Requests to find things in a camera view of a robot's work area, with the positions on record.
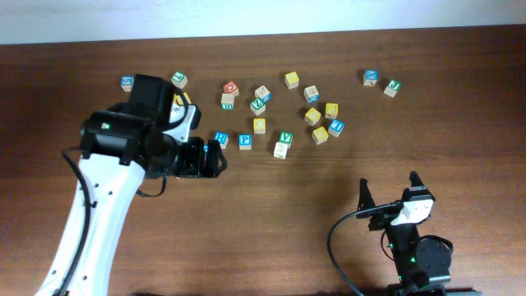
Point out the red C block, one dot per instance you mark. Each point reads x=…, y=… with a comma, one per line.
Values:
x=231, y=88

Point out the green V block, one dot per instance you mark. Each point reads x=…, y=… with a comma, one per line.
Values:
x=286, y=138

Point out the yellow K block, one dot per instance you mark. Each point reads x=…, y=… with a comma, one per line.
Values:
x=312, y=116

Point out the blue T block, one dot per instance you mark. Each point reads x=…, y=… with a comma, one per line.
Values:
x=336, y=127

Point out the green J block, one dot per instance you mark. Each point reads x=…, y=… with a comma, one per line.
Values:
x=392, y=88

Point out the blue S block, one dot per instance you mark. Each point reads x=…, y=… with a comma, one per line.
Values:
x=126, y=83

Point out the yellow block right of pair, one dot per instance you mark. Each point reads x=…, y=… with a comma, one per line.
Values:
x=187, y=97

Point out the plain block green side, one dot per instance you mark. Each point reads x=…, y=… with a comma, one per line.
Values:
x=227, y=101

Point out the blue X block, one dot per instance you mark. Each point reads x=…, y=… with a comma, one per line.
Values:
x=370, y=77

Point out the yellow S block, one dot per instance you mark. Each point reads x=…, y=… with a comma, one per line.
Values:
x=331, y=110

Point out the green L block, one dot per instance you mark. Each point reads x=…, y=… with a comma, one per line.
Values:
x=179, y=79

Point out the blue P block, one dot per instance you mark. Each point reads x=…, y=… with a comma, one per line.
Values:
x=244, y=141

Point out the yellow G block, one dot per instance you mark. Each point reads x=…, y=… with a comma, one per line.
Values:
x=320, y=135

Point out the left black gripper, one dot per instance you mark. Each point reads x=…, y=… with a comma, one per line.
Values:
x=196, y=165

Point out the blue H block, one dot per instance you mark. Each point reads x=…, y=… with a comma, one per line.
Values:
x=222, y=139

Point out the yellow C block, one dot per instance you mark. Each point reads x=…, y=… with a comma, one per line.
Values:
x=259, y=125

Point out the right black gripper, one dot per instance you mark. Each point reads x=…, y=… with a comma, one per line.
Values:
x=383, y=216

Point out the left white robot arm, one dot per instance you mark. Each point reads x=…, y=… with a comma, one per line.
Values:
x=146, y=137

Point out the plain wooden block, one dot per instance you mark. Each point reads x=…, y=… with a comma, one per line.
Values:
x=280, y=150

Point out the green Z block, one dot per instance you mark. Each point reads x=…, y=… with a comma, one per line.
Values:
x=257, y=106

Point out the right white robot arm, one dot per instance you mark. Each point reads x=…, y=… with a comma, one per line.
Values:
x=422, y=262

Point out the plain block blue side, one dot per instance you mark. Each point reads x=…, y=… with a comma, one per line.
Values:
x=263, y=94

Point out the yellow top block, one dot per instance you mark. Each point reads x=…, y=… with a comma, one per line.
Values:
x=291, y=80

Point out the blue D block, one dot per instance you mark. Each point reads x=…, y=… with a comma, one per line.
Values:
x=311, y=94

